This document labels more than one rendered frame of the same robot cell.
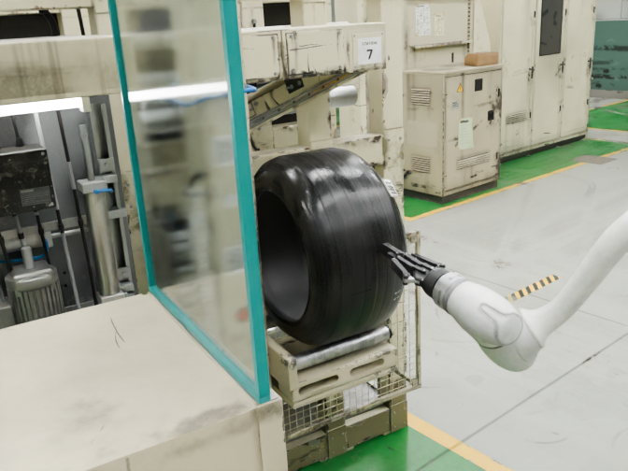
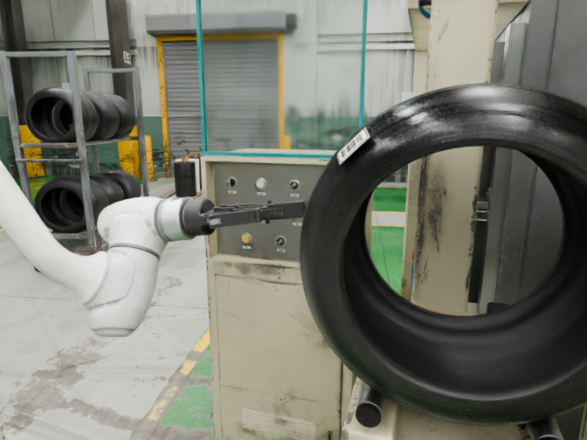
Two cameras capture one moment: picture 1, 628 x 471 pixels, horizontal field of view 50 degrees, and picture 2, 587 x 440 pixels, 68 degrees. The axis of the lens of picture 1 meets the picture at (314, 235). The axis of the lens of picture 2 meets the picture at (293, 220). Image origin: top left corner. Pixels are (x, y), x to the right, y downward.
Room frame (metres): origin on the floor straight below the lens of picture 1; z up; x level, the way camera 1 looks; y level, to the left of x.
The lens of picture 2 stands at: (2.19, -0.74, 1.40)
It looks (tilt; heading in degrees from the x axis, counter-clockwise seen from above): 13 degrees down; 136
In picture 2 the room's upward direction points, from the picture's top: straight up
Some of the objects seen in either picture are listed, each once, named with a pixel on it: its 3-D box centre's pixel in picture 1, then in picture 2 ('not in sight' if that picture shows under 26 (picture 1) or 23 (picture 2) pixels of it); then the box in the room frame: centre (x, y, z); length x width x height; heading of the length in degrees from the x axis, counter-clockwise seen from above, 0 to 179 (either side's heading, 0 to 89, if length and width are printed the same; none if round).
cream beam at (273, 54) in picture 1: (286, 52); not in sight; (2.17, 0.05, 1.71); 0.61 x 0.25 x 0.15; 119
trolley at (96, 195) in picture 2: not in sight; (89, 161); (-2.36, 0.80, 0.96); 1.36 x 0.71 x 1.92; 128
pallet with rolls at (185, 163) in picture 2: not in sight; (189, 177); (-4.33, 3.08, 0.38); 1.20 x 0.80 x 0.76; 136
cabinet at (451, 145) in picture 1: (451, 131); not in sight; (6.66, -1.45, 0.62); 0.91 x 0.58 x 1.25; 128
